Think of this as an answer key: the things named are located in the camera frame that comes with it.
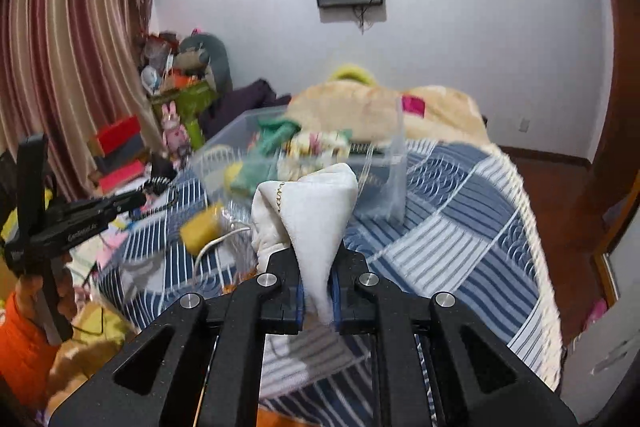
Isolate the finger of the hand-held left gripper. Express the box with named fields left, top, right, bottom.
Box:
left=100, top=188, right=147, bottom=216

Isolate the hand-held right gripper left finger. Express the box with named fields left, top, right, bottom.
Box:
left=47, top=247, right=304, bottom=427

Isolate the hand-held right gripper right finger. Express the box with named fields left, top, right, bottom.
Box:
left=329, top=249, right=581, bottom=427

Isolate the white towel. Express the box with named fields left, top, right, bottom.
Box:
left=250, top=163, right=360, bottom=326

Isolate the clear plastic storage box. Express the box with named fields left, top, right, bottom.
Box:
left=191, top=94, right=407, bottom=226

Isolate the person's left forearm orange sleeve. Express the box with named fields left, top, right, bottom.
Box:
left=0, top=289, right=57, bottom=408

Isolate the person's left hand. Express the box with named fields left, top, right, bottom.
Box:
left=15, top=252, right=77, bottom=323

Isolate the stack of red grey boxes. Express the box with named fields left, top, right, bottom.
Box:
left=88, top=115, right=147, bottom=195

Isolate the pink bunny toy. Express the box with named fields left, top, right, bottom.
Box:
left=161, top=102, right=190, bottom=155

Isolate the yellow plush cloth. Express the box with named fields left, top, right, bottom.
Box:
left=47, top=299, right=138, bottom=413

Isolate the blue patchwork quilt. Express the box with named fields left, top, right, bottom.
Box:
left=95, top=138, right=566, bottom=427

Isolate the floral patterned cloth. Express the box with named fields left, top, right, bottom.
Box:
left=277, top=129, right=353, bottom=180

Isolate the dark purple clothing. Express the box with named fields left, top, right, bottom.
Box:
left=212, top=78, right=292, bottom=130

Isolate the green cloth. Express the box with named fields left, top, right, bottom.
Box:
left=224, top=117, right=303, bottom=198

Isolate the striped red beige curtain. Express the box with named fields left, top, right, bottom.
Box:
left=0, top=0, right=157, bottom=190

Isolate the grey plush toy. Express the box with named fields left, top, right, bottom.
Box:
left=176, top=33, right=234, bottom=94

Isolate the beige plush blanket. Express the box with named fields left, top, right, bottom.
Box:
left=286, top=79, right=489, bottom=144

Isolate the yellow-green plush item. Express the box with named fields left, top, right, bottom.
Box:
left=327, top=63, right=378, bottom=88

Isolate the white cabinet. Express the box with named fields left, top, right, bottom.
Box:
left=562, top=289, right=640, bottom=427

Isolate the white cable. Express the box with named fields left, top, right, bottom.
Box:
left=192, top=226, right=253, bottom=295

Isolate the brown wooden door frame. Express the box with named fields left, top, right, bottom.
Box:
left=592, top=0, right=640, bottom=308

